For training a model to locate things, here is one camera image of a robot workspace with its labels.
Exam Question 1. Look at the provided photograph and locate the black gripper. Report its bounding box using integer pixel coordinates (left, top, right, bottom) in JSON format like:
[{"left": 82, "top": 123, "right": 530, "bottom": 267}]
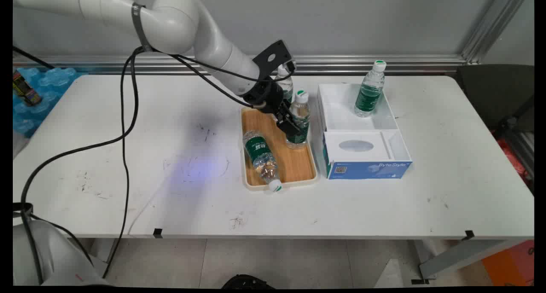
[{"left": 244, "top": 81, "right": 302, "bottom": 136}]

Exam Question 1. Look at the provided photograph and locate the green label water bottle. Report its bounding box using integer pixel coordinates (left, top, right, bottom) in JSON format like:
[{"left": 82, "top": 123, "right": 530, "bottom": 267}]
[
  {"left": 354, "top": 60, "right": 387, "bottom": 118},
  {"left": 273, "top": 64, "right": 295, "bottom": 104},
  {"left": 285, "top": 90, "right": 311, "bottom": 150},
  {"left": 242, "top": 130, "right": 283, "bottom": 193}
]

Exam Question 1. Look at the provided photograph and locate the bamboo tray with cream rim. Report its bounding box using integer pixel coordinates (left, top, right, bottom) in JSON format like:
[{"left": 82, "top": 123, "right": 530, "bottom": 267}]
[{"left": 239, "top": 104, "right": 319, "bottom": 192}]

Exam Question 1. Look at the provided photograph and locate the open white cardboard box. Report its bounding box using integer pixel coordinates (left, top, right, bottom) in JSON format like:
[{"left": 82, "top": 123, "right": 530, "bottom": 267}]
[{"left": 317, "top": 83, "right": 399, "bottom": 134}]

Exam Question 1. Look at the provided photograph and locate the blue and white tissue box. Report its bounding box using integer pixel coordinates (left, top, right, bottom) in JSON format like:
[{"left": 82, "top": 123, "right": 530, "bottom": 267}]
[{"left": 322, "top": 130, "right": 413, "bottom": 180}]

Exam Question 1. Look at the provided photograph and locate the black round object on floor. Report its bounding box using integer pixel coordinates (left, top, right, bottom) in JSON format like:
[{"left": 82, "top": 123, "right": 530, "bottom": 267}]
[{"left": 222, "top": 275, "right": 274, "bottom": 289}]

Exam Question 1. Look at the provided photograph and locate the white table leg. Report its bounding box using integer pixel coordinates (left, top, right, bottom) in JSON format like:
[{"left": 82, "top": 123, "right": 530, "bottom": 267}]
[{"left": 412, "top": 240, "right": 519, "bottom": 284}]

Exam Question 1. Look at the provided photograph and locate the red bag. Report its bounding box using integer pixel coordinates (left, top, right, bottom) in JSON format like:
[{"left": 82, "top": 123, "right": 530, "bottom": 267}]
[{"left": 495, "top": 133, "right": 531, "bottom": 183}]

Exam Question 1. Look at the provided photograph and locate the blue wrapped water bottle pack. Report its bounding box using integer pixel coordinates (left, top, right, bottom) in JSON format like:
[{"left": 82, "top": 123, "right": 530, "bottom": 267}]
[{"left": 13, "top": 67, "right": 87, "bottom": 138}]

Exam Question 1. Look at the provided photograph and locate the orange box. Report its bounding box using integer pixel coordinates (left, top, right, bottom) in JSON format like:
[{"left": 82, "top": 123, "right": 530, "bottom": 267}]
[{"left": 482, "top": 241, "right": 534, "bottom": 286}]

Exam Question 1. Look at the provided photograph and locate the dark printed drink can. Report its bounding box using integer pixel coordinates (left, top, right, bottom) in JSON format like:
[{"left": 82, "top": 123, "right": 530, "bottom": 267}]
[{"left": 13, "top": 70, "right": 43, "bottom": 107}]

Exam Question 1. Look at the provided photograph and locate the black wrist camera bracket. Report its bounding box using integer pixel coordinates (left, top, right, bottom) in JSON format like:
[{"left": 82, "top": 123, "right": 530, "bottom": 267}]
[{"left": 253, "top": 40, "right": 297, "bottom": 78}]

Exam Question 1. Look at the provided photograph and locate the horizontal aluminium rail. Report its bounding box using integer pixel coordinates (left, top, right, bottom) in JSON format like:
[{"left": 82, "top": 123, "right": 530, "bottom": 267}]
[{"left": 13, "top": 54, "right": 468, "bottom": 75}]

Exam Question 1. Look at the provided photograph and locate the long black cable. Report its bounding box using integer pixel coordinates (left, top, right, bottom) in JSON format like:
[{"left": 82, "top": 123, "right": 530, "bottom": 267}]
[
  {"left": 102, "top": 48, "right": 273, "bottom": 280},
  {"left": 19, "top": 50, "right": 141, "bottom": 285}
]

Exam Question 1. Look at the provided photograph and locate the grey strap on arm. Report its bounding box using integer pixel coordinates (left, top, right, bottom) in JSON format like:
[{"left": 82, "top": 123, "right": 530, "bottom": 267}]
[{"left": 131, "top": 3, "right": 153, "bottom": 51}]

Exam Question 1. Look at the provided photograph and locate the slanted aluminium post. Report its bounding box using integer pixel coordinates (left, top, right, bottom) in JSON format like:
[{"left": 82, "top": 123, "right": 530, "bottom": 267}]
[{"left": 461, "top": 0, "right": 529, "bottom": 64}]

